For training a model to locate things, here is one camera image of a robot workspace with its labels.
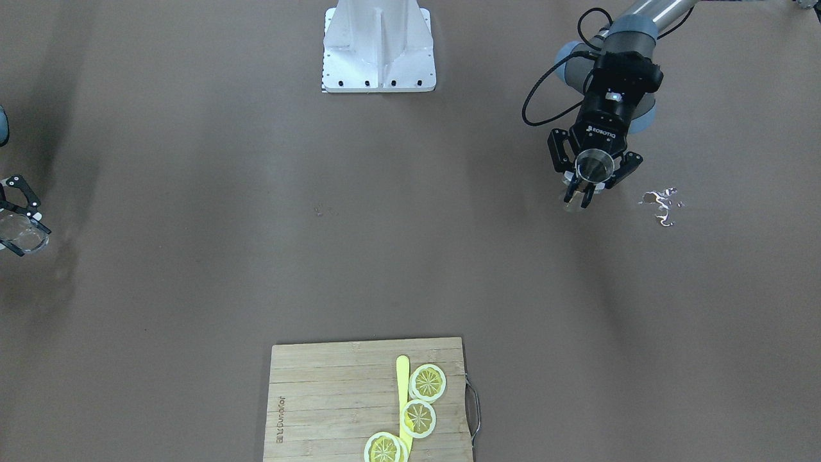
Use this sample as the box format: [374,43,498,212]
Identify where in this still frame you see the steel measuring cup jigger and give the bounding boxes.
[564,148,615,211]

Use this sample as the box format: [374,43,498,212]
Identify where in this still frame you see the lemon slice near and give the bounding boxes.
[362,432,409,462]

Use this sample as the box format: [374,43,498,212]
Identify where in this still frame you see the lemon slice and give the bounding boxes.
[362,432,409,462]
[400,400,437,439]
[409,363,448,404]

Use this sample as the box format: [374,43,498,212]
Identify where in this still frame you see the lemon slice middle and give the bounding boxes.
[400,400,437,439]

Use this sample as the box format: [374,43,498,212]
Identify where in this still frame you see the small liquid drops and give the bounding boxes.
[313,203,339,218]

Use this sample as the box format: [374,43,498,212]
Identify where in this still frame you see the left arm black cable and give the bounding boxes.
[521,6,697,128]

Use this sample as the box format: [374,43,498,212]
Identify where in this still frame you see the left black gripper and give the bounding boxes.
[546,91,644,209]

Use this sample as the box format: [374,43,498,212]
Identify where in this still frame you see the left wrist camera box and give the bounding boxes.
[590,51,664,93]

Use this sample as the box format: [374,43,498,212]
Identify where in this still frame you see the wooden cutting board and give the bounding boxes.
[263,337,474,461]

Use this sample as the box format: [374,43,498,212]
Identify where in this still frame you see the clear glass shaker cup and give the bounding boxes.
[1,211,49,255]

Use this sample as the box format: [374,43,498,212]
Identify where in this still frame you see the lemon slice far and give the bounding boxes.
[409,363,448,404]

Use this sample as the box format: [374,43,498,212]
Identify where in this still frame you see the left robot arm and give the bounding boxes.
[548,1,695,209]

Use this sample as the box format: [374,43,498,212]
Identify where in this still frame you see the spilled liquid puddle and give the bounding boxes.
[638,187,686,228]

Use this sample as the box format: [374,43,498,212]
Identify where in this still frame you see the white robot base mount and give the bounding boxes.
[321,1,437,94]

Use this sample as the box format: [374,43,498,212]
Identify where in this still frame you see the yellow plastic knife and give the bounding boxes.
[396,355,413,461]

